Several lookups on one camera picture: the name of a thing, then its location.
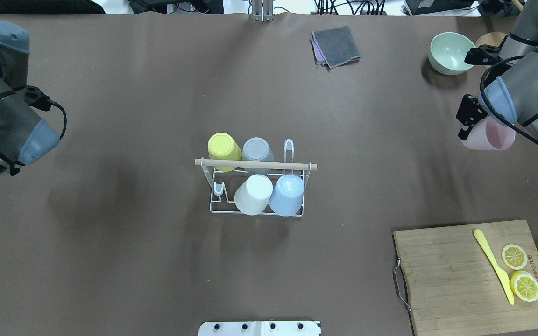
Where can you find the mint green bowl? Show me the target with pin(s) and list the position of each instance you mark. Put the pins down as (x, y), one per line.
(447, 53)

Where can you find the grey folded cloth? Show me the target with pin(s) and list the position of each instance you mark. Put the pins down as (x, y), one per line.
(337, 46)

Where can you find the light blue cup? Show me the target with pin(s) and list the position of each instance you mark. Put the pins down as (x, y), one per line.
(287, 197)

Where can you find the yellow plastic knife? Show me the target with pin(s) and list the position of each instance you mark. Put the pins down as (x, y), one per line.
(501, 274)

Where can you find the bamboo cutting board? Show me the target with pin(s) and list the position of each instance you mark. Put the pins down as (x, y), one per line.
(451, 287)

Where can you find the grey cup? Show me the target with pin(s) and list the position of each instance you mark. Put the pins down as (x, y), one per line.
(257, 149)

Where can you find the yellow cup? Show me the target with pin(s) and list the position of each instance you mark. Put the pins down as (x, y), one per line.
(221, 146)

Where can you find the lemon slice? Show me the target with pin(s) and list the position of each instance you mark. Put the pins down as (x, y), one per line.
(524, 286)
(514, 256)

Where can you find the pink cup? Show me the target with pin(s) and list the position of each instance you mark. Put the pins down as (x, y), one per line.
(489, 134)

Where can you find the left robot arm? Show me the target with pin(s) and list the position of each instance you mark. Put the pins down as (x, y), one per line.
(31, 123)

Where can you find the purple cloth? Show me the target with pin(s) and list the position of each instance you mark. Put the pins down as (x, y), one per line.
(319, 59)

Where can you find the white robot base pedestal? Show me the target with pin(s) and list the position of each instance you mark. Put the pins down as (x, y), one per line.
(261, 328)

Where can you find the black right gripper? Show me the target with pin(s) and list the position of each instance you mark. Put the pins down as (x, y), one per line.
(466, 113)

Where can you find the white cup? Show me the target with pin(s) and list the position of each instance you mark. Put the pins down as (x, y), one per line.
(253, 195)

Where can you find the white wire cup holder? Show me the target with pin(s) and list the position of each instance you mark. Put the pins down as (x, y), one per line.
(225, 177)

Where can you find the wooden mug tree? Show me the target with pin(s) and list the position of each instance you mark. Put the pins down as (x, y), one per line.
(491, 38)

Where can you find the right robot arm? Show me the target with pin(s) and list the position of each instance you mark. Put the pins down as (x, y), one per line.
(509, 86)

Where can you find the aluminium frame post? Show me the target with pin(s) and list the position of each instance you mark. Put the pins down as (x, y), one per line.
(262, 10)

